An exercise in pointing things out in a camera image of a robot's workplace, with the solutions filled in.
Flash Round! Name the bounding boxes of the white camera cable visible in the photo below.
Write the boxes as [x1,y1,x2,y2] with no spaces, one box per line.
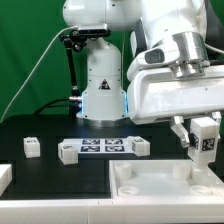
[0,26,80,124]

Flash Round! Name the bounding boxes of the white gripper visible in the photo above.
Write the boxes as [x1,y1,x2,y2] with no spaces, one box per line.
[127,48,224,148]

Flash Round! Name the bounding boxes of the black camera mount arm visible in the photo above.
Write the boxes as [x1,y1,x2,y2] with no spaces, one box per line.
[59,33,88,116]

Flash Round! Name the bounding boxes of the white square table top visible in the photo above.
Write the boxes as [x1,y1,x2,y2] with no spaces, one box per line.
[109,160,224,199]

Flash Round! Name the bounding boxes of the grey camera on mount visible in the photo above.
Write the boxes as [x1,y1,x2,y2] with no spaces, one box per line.
[71,24,110,38]

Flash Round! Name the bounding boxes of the white front fence rail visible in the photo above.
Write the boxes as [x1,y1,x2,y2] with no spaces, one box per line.
[0,200,224,224]

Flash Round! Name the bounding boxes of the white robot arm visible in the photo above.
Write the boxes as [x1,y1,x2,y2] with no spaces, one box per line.
[63,0,224,146]

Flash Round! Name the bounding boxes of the black base cables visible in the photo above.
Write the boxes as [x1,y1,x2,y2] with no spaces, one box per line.
[34,96,83,116]

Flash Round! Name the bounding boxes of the white left fence block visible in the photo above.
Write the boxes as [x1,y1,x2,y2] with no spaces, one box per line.
[0,164,12,196]

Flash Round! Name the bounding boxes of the fiducial marker sheet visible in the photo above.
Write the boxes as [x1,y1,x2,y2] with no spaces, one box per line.
[63,138,131,154]

